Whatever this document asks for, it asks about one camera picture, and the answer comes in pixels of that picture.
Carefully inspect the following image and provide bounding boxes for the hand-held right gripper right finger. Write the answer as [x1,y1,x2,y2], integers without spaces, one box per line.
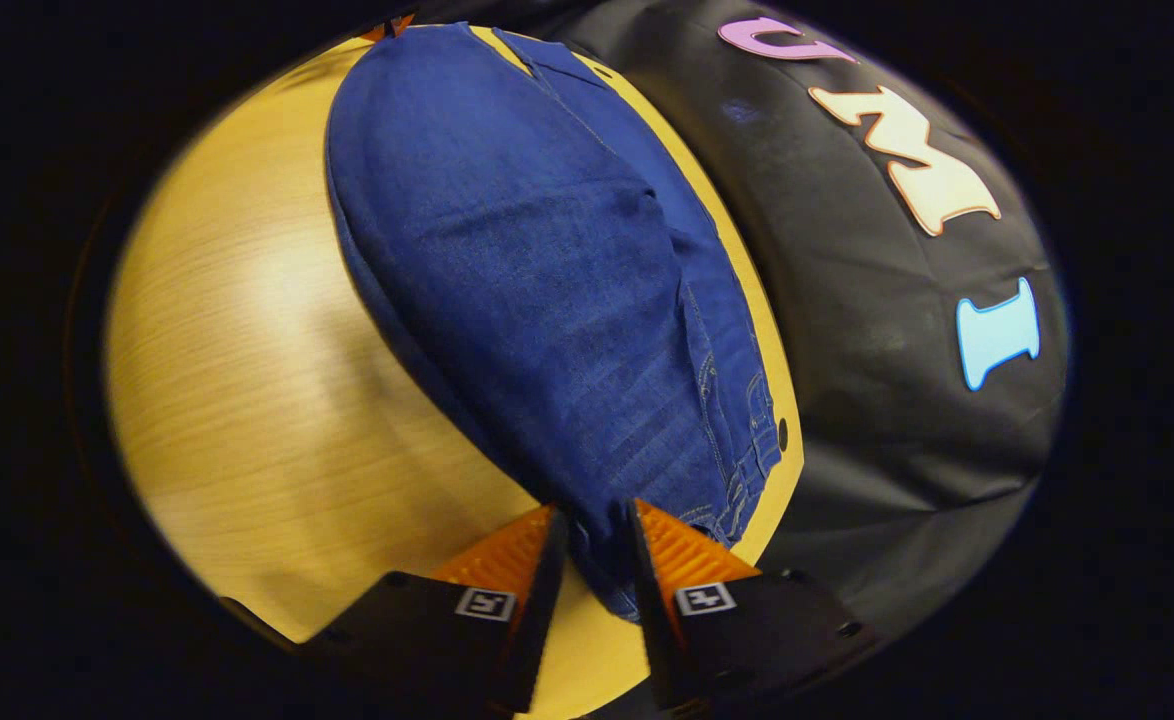
[627,498,883,713]

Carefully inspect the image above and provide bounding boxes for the blue denim jeans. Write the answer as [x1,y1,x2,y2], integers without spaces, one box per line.
[325,22,783,623]

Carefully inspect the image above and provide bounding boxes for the black backdrop cloth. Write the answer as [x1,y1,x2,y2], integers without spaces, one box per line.
[507,0,1073,641]

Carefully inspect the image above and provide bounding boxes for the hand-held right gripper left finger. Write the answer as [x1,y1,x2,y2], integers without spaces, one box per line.
[222,505,570,716]

